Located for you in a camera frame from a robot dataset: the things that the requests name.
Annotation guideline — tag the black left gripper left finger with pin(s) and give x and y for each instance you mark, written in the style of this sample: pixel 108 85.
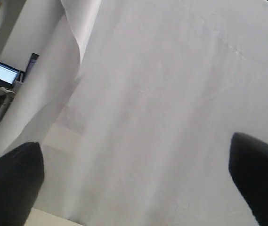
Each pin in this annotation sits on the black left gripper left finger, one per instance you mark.
pixel 22 174

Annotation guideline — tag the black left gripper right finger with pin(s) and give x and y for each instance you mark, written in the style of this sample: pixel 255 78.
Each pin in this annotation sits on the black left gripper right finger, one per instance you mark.
pixel 248 167

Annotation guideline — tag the laptop with lit screen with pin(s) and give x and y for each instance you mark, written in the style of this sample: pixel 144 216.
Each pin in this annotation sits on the laptop with lit screen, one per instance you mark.
pixel 8 75

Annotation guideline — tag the white backdrop curtain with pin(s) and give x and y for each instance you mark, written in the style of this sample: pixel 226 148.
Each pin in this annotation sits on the white backdrop curtain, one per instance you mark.
pixel 134 103

